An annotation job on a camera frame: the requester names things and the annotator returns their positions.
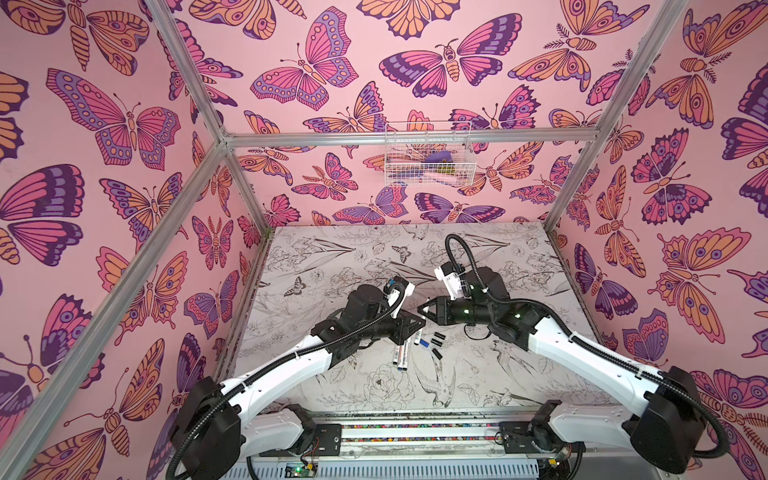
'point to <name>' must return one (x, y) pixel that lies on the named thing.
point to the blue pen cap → (425, 343)
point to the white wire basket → (429, 164)
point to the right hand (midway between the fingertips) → (419, 305)
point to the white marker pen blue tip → (417, 338)
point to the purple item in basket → (438, 156)
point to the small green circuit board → (298, 470)
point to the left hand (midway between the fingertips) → (426, 321)
